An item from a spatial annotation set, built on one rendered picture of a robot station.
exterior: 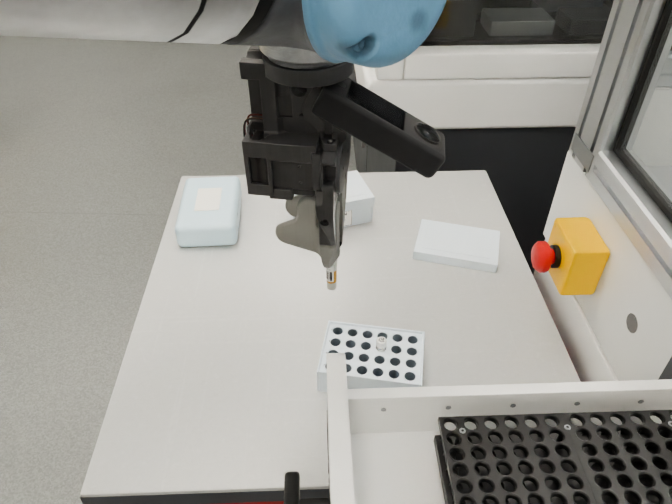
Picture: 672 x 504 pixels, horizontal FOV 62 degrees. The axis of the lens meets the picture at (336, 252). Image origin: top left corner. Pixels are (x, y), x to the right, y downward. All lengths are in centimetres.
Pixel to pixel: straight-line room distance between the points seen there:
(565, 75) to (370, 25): 97
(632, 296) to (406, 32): 51
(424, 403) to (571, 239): 29
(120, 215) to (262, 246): 154
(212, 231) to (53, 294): 129
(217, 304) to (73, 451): 94
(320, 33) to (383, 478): 43
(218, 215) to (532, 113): 64
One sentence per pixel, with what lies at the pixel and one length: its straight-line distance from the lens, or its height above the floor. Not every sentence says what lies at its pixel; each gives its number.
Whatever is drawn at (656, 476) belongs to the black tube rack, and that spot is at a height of 90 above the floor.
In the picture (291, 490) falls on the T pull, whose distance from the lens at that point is 48.
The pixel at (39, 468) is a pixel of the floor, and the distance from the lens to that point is 170.
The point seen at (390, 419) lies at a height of 86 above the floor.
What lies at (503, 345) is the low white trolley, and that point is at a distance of 79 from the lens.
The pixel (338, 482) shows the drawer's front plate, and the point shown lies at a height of 93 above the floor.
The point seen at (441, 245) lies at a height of 78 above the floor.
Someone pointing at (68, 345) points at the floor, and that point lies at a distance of 194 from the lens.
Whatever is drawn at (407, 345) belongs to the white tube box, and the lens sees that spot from 72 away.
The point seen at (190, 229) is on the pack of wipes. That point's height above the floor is 80.
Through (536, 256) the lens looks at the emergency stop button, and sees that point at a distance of 74.
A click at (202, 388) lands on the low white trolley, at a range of 73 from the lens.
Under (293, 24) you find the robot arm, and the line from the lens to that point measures 24.
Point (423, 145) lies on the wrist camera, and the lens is 46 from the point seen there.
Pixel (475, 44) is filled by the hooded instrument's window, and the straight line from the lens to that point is 112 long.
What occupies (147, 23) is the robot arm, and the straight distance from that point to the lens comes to 21.
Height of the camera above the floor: 134
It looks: 40 degrees down
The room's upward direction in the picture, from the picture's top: straight up
